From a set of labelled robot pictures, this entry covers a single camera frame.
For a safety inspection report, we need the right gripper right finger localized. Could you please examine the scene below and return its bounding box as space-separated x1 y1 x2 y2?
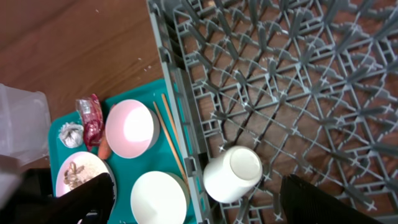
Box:
280 174 380 224

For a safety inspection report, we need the white bowl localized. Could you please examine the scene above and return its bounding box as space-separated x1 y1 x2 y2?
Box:
131 171 190 224

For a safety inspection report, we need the orange carrot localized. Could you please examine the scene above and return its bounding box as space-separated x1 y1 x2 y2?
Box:
98 131 112 160

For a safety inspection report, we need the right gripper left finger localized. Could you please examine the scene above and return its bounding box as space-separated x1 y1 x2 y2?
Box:
1 173 115 224

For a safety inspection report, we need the crumpled white tissue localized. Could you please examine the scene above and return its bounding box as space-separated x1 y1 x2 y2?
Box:
58 122 83 149

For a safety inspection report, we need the black rectangular tray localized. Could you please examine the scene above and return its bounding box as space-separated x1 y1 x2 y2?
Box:
19 168 54 197

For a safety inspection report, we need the clear plastic bin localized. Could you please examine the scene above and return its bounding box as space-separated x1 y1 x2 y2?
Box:
1 84 51 166

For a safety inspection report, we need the grey dishwasher rack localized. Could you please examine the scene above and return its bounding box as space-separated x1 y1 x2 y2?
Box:
147 0 397 223

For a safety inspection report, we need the red snack wrapper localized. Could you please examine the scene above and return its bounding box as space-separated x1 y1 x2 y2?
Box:
75 94 104 151

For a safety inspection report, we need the pink bowl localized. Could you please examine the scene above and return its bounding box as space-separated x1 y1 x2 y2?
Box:
105 100 160 159

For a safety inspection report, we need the white cup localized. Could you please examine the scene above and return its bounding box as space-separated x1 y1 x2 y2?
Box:
203 146 263 203

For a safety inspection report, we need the pink plate with peanut shells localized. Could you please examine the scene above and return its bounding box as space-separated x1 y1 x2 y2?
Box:
55 152 117 212

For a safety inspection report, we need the wooden chopstick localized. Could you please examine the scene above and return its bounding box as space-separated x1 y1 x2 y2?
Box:
162 93 180 146
153 102 189 187

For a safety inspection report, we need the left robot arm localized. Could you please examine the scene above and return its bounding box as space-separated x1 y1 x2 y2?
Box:
0 154 22 210

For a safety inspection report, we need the teal serving tray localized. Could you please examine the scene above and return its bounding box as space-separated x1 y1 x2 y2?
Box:
48 79 181 223

